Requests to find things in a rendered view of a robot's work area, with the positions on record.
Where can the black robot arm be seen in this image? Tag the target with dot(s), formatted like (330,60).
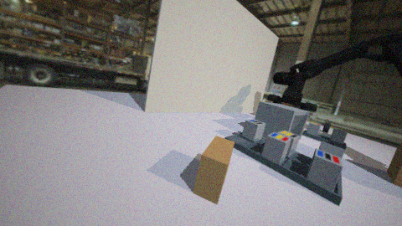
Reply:
(391,53)

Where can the large beige flat panel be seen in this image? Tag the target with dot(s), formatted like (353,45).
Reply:
(208,56)

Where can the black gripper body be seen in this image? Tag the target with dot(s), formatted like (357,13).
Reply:
(307,106)

